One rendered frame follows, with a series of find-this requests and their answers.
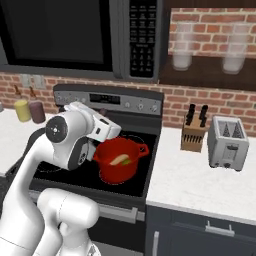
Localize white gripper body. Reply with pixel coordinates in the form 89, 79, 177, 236
65, 101, 123, 142

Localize beige sweet potato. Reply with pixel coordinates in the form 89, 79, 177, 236
109, 153, 130, 167

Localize black and steel stove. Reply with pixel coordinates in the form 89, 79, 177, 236
5, 83, 165, 256

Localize wooden knife block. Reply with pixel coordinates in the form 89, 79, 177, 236
180, 114, 208, 154

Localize yellow bottle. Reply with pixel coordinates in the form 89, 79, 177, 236
13, 85, 32, 123

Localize clear glass jar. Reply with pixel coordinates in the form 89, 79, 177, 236
171, 21, 195, 72
221, 23, 250, 75

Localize dark grey cupboard door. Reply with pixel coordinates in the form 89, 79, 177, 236
145, 204, 168, 256

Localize silver toaster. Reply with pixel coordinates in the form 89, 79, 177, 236
206, 115, 251, 172

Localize black microwave oven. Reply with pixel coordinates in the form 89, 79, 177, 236
0, 0, 164, 83

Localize dark grey drawer front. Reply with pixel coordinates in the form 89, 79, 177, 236
166, 213, 256, 256

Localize red pot with handles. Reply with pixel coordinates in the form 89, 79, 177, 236
92, 136, 150, 185

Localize black knife handle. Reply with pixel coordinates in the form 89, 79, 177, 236
198, 104, 210, 128
185, 103, 197, 127

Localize steel oven door handle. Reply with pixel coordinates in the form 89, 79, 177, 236
29, 190, 146, 225

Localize grey wall socket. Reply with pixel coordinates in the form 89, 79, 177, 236
32, 74, 47, 90
19, 73, 33, 89

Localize grey microwave handle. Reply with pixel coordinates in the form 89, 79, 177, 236
113, 0, 127, 80

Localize dark wooden wall shelf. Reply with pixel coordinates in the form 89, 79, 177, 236
158, 0, 256, 92

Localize steel cupboard door handle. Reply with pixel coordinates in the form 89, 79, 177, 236
152, 230, 161, 256

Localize steel drawer handle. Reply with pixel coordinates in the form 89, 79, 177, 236
204, 220, 235, 238

